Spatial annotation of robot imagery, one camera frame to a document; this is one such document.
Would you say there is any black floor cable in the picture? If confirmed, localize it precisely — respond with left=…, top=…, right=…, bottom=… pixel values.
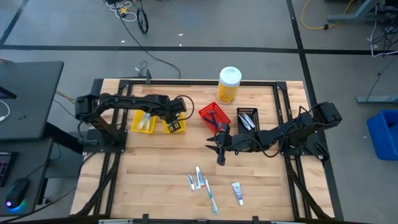
left=114, top=6, right=182, bottom=79

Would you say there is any blue plastic bin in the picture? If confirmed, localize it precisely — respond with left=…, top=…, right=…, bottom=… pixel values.
left=366, top=108, right=398, bottom=162

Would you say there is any black computer mouse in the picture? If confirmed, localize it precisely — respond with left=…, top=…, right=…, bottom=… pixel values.
left=4, top=177, right=31, bottom=210

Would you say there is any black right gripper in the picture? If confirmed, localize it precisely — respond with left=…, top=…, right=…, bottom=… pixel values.
left=205, top=123, right=238, bottom=166

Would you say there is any black keyboard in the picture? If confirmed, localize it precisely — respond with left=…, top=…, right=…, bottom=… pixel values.
left=0, top=151, right=18, bottom=187

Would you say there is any white desk cable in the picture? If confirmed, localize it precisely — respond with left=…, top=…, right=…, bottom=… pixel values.
left=0, top=99, right=11, bottom=123

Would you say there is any grey metal stand foot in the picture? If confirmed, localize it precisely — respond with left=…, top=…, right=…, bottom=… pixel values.
left=356, top=94, right=398, bottom=105

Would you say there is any black plastic basket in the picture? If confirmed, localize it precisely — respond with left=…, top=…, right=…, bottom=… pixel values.
left=236, top=107, right=261, bottom=135

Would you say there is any black cable loop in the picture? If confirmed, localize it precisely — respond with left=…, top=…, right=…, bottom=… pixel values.
left=136, top=7, right=149, bottom=35

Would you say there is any white floor cable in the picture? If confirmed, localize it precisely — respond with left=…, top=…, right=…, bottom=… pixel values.
left=368, top=0, right=398, bottom=58

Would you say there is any dark grey desk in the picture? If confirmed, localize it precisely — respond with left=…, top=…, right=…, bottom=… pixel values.
left=0, top=138, right=54, bottom=217

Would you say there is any black aluminium table frame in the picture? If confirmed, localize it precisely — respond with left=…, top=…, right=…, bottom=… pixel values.
left=73, top=77, right=345, bottom=224

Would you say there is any yellow floor cable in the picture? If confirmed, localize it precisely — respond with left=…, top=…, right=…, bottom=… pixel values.
left=300, top=0, right=357, bottom=31

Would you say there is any yellow plastic basket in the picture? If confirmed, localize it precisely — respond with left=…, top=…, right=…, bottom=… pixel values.
left=130, top=109, right=157, bottom=134
left=161, top=111, right=187, bottom=134

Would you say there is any white cable bundle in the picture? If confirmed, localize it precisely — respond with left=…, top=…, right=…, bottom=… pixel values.
left=104, top=0, right=138, bottom=22

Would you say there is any grey metal stand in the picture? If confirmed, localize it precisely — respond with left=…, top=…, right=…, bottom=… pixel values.
left=326, top=0, right=386, bottom=23

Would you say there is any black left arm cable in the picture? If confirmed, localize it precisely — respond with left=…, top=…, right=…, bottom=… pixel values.
left=172, top=95, right=195, bottom=123

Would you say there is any red plastic basket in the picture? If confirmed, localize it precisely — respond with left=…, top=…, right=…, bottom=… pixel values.
left=198, top=101, right=232, bottom=134

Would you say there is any yellow wipes canister white lid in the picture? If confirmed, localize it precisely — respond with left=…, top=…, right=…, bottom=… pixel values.
left=216, top=66, right=243, bottom=105

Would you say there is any black desk top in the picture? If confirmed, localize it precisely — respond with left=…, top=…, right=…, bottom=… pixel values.
left=0, top=60, right=65, bottom=141

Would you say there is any green white toothbrush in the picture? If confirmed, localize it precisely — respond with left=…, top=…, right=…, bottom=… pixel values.
left=203, top=177, right=220, bottom=216

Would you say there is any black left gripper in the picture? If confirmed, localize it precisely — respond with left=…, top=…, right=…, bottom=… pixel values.
left=160, top=96, right=187, bottom=134

